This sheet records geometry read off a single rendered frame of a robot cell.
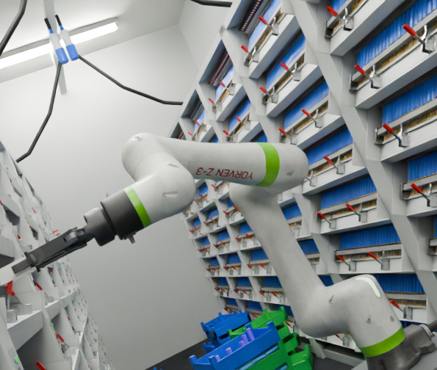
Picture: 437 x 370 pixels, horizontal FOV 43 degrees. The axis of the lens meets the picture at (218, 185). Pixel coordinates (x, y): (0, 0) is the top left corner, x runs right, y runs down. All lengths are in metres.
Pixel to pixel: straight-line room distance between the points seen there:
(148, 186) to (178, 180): 0.06
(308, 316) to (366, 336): 0.18
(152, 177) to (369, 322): 0.69
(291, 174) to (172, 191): 0.43
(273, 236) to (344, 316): 0.29
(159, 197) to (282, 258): 0.57
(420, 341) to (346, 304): 0.22
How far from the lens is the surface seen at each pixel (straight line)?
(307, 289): 1.60
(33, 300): 1.59
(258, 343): 2.20
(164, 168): 1.14
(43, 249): 1.12
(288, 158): 1.45
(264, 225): 1.58
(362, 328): 1.51
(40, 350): 1.60
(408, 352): 1.55
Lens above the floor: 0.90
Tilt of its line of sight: 4 degrees up
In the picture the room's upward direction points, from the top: 24 degrees counter-clockwise
